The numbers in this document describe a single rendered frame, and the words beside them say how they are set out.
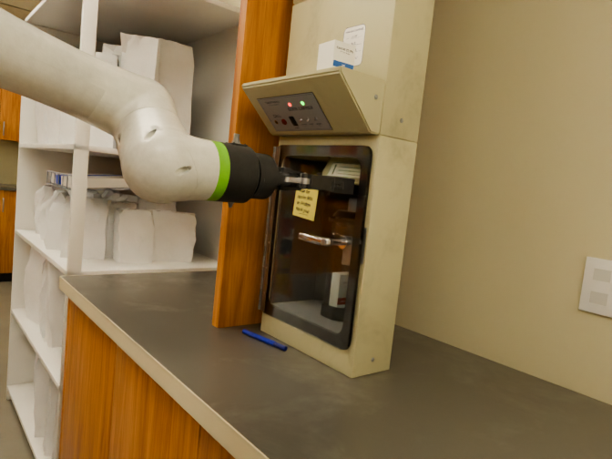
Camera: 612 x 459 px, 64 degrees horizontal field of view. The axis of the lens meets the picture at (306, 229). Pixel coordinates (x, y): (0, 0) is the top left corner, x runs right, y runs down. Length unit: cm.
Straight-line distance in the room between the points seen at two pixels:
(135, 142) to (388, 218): 50
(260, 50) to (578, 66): 70
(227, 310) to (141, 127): 61
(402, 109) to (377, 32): 15
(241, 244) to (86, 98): 58
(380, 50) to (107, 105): 50
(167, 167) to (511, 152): 85
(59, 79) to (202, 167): 21
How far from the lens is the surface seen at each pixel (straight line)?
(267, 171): 78
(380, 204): 94
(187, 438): 99
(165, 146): 69
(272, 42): 125
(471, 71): 138
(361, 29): 103
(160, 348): 107
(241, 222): 119
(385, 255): 98
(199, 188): 72
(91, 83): 75
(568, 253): 120
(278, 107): 106
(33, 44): 73
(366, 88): 91
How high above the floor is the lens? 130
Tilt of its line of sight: 5 degrees down
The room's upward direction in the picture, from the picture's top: 6 degrees clockwise
